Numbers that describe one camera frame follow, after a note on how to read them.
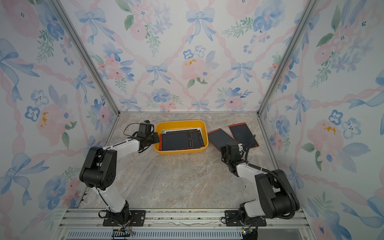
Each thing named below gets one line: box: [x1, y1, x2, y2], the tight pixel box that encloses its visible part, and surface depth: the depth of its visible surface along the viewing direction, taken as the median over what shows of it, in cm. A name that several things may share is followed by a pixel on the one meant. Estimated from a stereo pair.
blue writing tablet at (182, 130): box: [162, 127, 203, 136], surface depth 109 cm
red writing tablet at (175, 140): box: [159, 131, 193, 151], surface depth 103 cm
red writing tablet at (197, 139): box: [190, 130, 205, 149], surface depth 105 cm
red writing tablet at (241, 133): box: [228, 122, 260, 149], surface depth 113 cm
